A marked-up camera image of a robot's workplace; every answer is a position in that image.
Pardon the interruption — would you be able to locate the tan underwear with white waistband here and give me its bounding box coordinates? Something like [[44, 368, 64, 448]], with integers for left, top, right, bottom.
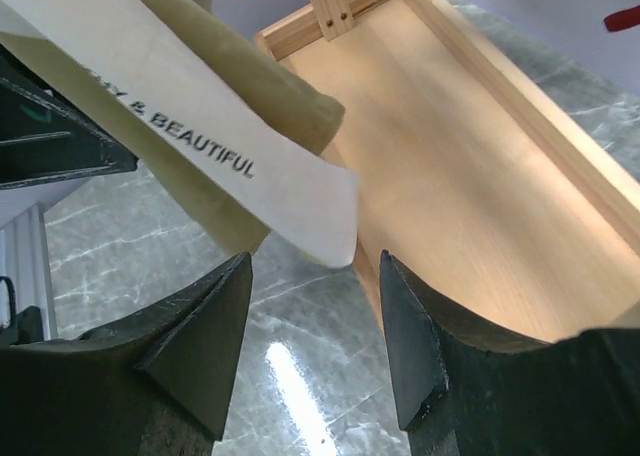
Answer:
[[1, 0, 358, 268]]

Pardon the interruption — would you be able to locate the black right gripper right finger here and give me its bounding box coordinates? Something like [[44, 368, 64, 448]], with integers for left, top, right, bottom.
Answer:
[[379, 252, 639, 455]]

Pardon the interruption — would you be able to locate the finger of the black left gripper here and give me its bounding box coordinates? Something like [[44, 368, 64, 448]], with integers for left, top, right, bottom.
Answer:
[[1, 48, 138, 190]]

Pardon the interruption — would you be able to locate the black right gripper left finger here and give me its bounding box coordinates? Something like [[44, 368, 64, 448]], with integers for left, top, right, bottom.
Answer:
[[1, 253, 253, 455]]

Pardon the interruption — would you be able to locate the wooden drying rack frame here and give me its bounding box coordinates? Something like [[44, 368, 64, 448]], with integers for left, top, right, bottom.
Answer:
[[255, 0, 639, 341]]

